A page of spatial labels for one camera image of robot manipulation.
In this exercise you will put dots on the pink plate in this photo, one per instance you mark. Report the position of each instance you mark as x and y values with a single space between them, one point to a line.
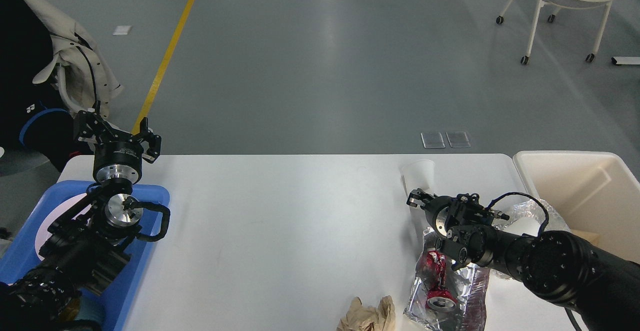
43 234

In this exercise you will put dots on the brown paper bag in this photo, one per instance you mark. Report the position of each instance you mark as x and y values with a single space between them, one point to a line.
591 237

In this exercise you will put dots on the blue plastic tray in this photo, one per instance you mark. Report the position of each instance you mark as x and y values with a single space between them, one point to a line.
118 296

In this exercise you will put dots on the clear floor plate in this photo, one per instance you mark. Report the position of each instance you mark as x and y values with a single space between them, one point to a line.
458 139
433 140

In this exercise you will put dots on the beige plastic bin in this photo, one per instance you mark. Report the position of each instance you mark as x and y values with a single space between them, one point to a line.
594 192

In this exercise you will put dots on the white paper cup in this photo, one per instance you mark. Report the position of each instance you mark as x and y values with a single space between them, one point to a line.
524 226
418 175

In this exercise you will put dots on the white floor label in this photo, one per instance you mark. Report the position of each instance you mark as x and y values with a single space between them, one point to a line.
122 30

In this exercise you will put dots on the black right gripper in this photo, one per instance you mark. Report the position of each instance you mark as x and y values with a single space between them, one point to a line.
442 212

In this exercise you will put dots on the crumpled brown paper ball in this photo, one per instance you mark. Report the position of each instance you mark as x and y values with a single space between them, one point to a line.
369 318

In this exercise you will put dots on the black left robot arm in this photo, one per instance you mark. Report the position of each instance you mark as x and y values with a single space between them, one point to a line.
87 244

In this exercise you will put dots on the aluminium foil under can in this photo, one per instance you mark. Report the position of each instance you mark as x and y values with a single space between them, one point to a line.
468 285

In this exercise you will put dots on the dark teal mug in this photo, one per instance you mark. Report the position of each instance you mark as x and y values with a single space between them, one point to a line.
83 307

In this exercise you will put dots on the left clear floor plate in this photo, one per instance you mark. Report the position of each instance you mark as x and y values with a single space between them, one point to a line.
433 140

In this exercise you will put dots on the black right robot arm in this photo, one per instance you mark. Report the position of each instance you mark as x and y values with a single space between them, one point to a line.
557 266

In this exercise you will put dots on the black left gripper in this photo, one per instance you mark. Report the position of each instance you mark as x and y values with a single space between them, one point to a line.
114 158

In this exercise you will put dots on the crumpled aluminium foil right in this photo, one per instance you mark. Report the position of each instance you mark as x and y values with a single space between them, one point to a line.
531 209

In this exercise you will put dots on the right clear floor plate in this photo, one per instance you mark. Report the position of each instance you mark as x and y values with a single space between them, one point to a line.
458 139

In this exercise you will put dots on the person in black clothes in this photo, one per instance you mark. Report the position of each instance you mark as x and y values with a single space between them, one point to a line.
33 115

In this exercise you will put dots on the white bar on floor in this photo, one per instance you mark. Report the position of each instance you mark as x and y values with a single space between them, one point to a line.
625 60

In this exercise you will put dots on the crushed red soda can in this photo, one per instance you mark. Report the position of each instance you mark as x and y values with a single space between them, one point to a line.
431 269

